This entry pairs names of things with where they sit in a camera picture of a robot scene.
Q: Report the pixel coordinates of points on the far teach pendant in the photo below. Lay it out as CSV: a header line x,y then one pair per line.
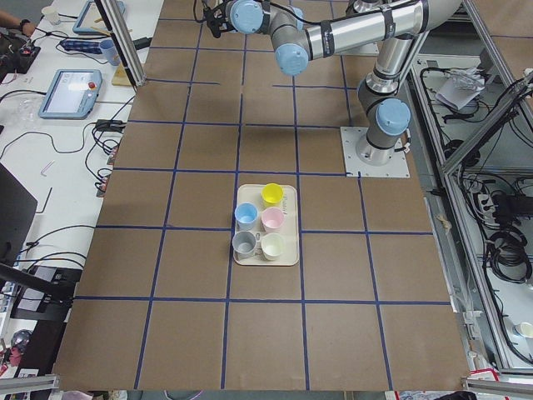
x,y
89,21

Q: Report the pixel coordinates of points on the near teach pendant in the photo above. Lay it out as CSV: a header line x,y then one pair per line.
x,y
72,94

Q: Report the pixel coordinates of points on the wooden stand with pole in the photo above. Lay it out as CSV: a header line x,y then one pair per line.
x,y
121,79

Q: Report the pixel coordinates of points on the grey cup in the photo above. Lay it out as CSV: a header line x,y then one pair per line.
x,y
244,243

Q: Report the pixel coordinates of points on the person forearm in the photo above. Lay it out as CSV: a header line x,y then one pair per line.
x,y
23,25

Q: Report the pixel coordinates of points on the aluminium frame post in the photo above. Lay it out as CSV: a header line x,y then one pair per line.
x,y
117,27

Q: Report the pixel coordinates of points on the pink cup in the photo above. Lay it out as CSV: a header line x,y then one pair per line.
x,y
273,219

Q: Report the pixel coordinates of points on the cream plastic tray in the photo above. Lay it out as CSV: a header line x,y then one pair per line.
x,y
290,230

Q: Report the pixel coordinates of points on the paper cup on desk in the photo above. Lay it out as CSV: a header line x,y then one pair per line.
x,y
50,14

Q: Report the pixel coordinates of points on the teach pendant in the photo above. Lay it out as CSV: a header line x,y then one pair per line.
x,y
89,21
72,94

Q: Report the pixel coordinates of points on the blue cup on desk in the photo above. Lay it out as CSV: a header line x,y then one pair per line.
x,y
109,51

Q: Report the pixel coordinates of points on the black monitor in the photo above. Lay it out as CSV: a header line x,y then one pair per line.
x,y
18,207

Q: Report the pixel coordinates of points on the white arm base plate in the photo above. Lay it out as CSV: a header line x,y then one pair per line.
x,y
362,160

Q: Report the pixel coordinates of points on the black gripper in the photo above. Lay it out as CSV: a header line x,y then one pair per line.
x,y
216,28

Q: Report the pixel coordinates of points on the cream white cup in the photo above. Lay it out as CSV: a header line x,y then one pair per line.
x,y
272,245

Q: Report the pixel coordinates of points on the yellow cup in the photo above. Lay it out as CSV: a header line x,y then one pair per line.
x,y
272,195

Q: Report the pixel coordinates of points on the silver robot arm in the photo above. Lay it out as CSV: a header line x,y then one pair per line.
x,y
396,28

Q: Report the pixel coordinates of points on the crumpled white paper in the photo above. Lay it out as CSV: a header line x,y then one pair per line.
x,y
461,87

